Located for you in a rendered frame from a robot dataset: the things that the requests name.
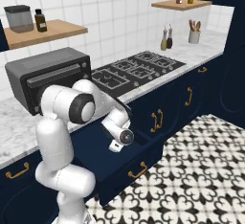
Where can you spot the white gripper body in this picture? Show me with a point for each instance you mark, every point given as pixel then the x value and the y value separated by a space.
pixel 115 146

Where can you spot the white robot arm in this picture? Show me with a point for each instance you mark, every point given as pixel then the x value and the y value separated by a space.
pixel 54 138

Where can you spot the navy open drawer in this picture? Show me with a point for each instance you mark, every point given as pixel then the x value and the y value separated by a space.
pixel 111 167

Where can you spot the navy drawer front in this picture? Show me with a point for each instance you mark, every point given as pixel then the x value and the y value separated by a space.
pixel 19 170
pixel 207 66

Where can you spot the navy cupboard door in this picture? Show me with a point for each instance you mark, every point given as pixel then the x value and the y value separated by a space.
pixel 182 90
pixel 143 106

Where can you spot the black gas hob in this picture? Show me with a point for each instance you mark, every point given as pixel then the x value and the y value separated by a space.
pixel 137 71

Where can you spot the grey black toaster oven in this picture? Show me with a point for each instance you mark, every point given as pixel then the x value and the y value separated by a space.
pixel 41 68

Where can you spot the yellow oil bottle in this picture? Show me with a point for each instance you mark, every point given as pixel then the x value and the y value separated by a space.
pixel 163 42

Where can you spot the dark vinegar bottle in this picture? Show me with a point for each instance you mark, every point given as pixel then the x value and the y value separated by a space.
pixel 169 40

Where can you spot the white utensil pot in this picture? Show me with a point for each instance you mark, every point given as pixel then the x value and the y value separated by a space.
pixel 194 37

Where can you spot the wooden spatula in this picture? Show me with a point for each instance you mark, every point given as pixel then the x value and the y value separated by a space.
pixel 191 25

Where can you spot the tall navy cupboard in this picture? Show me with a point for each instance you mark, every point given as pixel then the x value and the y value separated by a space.
pixel 229 58

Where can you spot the brown bottle with black cap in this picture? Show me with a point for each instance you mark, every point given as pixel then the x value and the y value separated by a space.
pixel 40 22

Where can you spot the wooden spoon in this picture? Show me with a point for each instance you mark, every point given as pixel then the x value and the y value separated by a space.
pixel 198 26

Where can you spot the glass jar with black lid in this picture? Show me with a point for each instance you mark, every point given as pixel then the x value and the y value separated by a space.
pixel 19 18

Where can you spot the long wooden wall shelf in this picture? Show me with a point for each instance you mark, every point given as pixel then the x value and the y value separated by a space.
pixel 60 30

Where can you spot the short wooden wall shelf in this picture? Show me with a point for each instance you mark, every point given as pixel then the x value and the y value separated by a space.
pixel 182 5

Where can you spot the navy wall cupboard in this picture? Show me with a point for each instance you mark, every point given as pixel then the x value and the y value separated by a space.
pixel 3 38

